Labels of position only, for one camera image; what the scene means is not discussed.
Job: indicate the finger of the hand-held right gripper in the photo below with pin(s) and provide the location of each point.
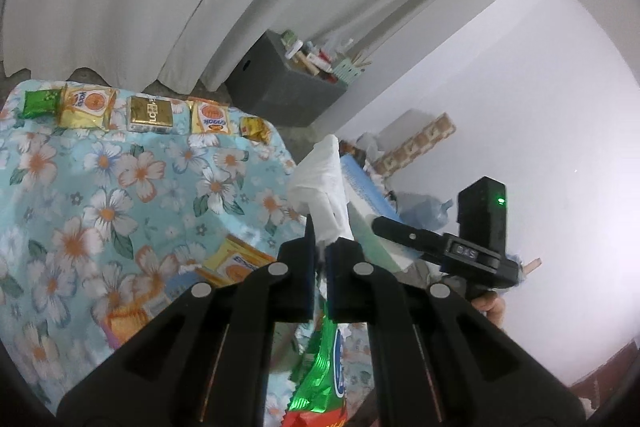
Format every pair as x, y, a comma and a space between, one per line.
400, 232

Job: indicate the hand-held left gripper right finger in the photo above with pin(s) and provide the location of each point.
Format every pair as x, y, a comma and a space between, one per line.
350, 277

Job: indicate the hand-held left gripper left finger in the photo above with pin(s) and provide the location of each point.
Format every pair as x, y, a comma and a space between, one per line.
295, 277

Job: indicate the blue white plastic bag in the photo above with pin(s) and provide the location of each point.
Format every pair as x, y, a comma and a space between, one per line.
370, 202

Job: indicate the white tissue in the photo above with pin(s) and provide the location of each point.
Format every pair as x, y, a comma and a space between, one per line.
320, 187

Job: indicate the red green chips bag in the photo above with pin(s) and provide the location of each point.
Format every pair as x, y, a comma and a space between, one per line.
320, 382

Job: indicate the person's right hand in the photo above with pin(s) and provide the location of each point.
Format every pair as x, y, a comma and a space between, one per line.
492, 309

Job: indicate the blue water jug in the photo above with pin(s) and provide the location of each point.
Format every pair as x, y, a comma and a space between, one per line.
430, 212

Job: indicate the yellow orange snack packet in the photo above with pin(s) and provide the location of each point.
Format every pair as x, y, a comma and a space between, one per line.
87, 107
235, 262
211, 117

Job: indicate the patterned paper roll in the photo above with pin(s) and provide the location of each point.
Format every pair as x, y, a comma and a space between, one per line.
415, 144

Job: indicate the white flat board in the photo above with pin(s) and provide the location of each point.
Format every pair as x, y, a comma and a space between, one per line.
395, 127

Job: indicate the small yellow packet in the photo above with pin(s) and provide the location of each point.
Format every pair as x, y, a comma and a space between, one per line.
256, 129

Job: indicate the green white box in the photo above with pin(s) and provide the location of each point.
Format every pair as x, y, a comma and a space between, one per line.
350, 69

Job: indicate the grey cabinet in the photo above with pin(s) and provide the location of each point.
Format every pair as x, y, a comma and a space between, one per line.
280, 87

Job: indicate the pile of small packages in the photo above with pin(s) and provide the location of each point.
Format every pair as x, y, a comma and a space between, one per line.
312, 54

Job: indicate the blue floral tablecloth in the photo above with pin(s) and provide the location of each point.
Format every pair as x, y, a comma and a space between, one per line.
100, 207

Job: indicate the gold foil packet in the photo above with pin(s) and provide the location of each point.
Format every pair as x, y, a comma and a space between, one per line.
151, 114

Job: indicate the small green packet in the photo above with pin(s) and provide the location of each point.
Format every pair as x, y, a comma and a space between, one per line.
42, 103

